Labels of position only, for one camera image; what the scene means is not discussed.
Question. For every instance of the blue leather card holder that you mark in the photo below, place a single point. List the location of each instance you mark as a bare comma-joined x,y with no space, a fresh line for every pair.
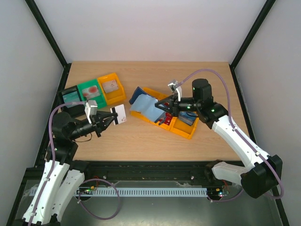
143,101

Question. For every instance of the white red-dot card stack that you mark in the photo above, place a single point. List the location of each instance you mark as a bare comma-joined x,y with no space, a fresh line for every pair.
91,92

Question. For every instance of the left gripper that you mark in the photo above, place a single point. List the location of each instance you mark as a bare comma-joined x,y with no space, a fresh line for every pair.
98,123

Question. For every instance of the blue card stack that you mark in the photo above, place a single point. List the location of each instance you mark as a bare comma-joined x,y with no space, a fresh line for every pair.
187,117

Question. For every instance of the yellow triple storage bin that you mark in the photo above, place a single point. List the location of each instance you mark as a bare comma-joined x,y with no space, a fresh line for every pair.
176,126

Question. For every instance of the red card stack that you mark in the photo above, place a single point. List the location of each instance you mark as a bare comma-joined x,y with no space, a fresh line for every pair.
166,119

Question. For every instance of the teal card stack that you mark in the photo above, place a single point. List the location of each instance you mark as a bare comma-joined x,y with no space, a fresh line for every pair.
71,97

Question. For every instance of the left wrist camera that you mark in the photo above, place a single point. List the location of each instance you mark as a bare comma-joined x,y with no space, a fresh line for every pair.
90,109

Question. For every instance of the white magnetic-stripe credit card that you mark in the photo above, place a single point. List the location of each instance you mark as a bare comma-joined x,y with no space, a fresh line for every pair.
121,114

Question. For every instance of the beige card stack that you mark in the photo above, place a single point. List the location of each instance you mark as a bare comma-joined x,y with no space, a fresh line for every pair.
110,86

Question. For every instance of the black aluminium frame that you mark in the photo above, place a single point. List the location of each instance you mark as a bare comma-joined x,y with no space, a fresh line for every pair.
129,169

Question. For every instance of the green storage bin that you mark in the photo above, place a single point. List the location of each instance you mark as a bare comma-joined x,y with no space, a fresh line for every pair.
100,99

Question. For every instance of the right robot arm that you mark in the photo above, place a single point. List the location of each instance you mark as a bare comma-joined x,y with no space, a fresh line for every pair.
260,171

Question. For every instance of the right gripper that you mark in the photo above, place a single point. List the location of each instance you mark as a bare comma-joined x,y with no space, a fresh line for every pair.
175,106

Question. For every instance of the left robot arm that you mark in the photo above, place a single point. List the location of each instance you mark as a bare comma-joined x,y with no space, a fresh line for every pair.
62,175

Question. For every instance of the light blue cable duct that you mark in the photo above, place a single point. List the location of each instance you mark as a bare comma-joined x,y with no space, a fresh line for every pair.
146,192

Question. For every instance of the yellow single storage bin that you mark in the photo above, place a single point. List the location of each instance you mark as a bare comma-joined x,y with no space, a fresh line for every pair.
116,96

